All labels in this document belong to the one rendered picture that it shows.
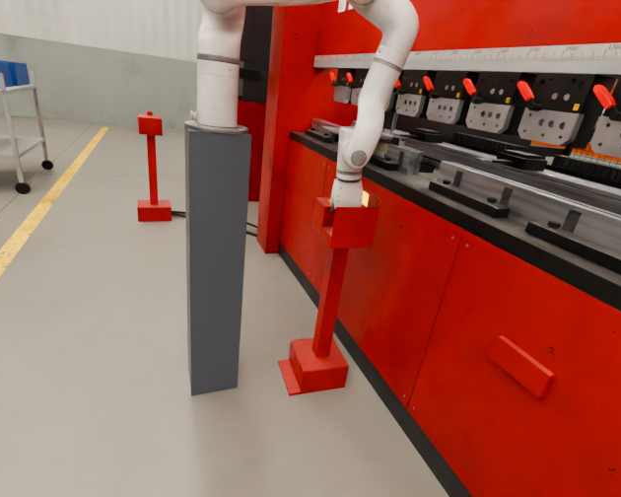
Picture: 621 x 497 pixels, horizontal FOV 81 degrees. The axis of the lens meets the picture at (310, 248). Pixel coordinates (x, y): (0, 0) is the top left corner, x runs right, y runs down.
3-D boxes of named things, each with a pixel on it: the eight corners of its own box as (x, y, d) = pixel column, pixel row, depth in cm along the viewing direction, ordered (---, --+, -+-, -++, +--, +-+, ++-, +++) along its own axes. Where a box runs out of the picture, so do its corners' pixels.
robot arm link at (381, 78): (415, 70, 98) (367, 176, 109) (396, 70, 112) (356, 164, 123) (385, 56, 96) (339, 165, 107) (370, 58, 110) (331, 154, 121)
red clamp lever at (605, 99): (596, 81, 80) (620, 115, 76) (607, 84, 81) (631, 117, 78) (588, 88, 81) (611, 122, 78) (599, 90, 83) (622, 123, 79)
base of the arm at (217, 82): (186, 130, 101) (185, 55, 94) (182, 121, 117) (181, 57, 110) (253, 135, 108) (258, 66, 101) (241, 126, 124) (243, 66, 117)
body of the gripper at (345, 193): (358, 172, 125) (355, 203, 130) (330, 173, 122) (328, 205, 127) (368, 177, 119) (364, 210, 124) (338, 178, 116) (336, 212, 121)
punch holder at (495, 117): (463, 126, 119) (479, 70, 112) (482, 128, 122) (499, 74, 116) (500, 134, 107) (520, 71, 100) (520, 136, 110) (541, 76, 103)
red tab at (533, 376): (489, 356, 99) (497, 335, 96) (494, 355, 100) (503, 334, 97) (538, 398, 87) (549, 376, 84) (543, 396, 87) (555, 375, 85)
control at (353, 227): (310, 227, 141) (317, 181, 134) (349, 227, 147) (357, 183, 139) (329, 248, 124) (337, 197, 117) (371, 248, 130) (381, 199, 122)
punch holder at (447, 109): (424, 118, 136) (436, 69, 129) (442, 120, 139) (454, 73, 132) (452, 124, 123) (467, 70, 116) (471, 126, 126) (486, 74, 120)
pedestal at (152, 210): (138, 213, 308) (131, 108, 274) (170, 213, 318) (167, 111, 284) (138, 221, 291) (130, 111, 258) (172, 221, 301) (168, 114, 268)
